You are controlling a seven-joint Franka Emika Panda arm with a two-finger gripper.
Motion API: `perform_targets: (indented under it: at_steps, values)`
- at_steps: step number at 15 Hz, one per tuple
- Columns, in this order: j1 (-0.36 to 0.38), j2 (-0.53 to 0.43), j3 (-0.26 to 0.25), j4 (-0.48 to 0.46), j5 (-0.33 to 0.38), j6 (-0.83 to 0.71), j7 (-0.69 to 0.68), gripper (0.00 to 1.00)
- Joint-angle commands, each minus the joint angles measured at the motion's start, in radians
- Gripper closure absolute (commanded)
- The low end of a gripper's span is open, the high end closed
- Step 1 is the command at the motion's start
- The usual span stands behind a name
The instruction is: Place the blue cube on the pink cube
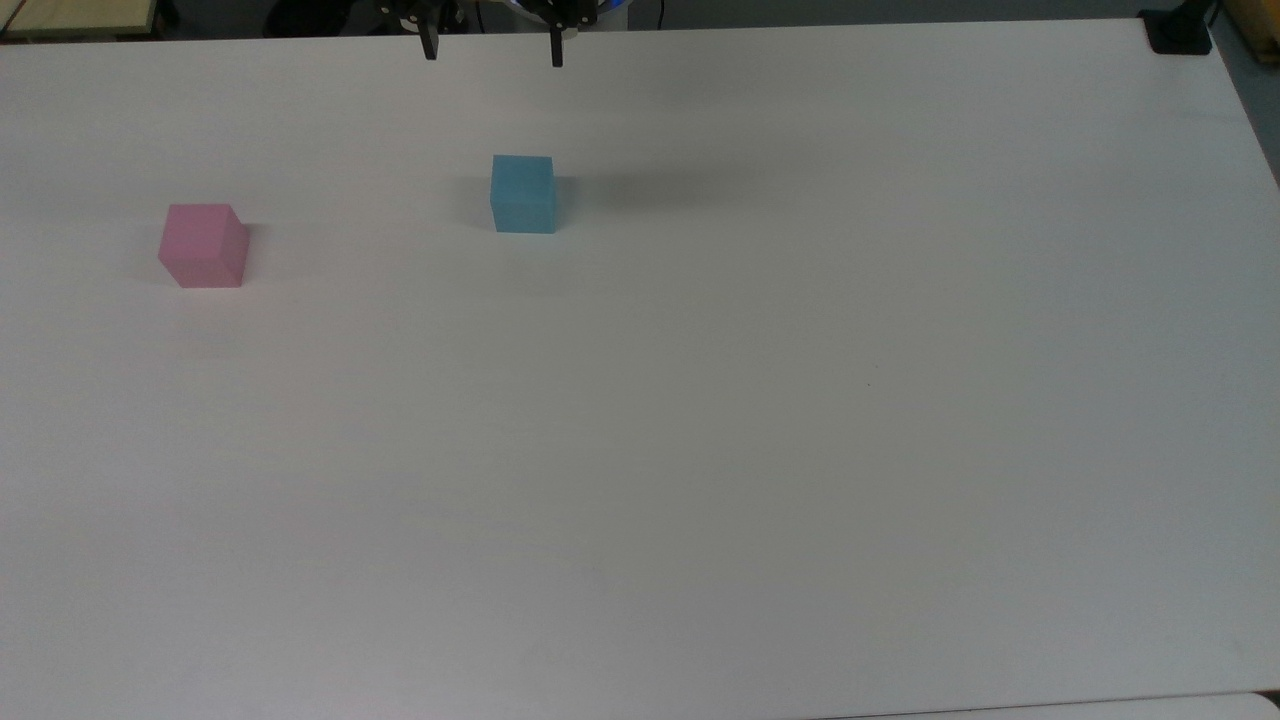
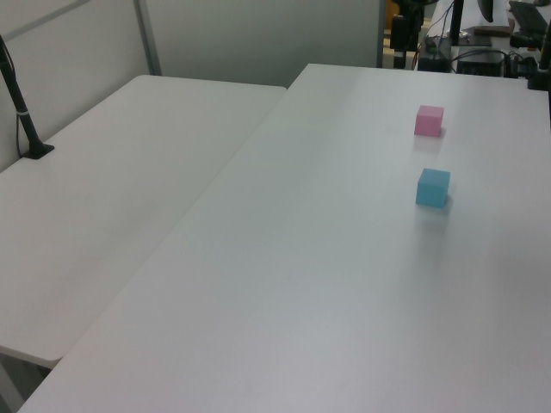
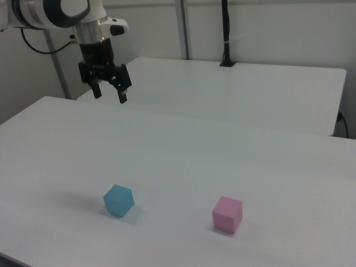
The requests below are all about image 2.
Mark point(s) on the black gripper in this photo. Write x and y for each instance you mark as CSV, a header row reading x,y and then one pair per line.
x,y
412,8

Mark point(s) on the blue cube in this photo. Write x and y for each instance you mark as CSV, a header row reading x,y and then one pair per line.
x,y
431,189

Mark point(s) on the pink cube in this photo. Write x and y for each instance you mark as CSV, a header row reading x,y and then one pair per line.
x,y
428,122

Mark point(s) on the black box with green light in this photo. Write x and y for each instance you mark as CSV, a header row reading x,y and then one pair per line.
x,y
432,56

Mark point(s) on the flat black electronics box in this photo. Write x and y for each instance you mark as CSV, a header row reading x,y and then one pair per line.
x,y
480,63

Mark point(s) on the brown flat object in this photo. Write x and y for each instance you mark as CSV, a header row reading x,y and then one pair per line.
x,y
490,31

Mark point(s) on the white side table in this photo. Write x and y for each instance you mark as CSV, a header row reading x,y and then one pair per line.
x,y
129,193

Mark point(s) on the small black camera device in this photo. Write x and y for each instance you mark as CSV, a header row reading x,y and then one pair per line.
x,y
521,66

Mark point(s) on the black clamp mount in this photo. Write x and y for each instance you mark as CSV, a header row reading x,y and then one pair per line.
x,y
543,64

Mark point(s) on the grey corner partition post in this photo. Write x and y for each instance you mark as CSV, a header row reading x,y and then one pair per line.
x,y
148,38

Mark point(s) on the black camera pole with base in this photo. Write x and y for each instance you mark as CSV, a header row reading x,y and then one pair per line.
x,y
21,116

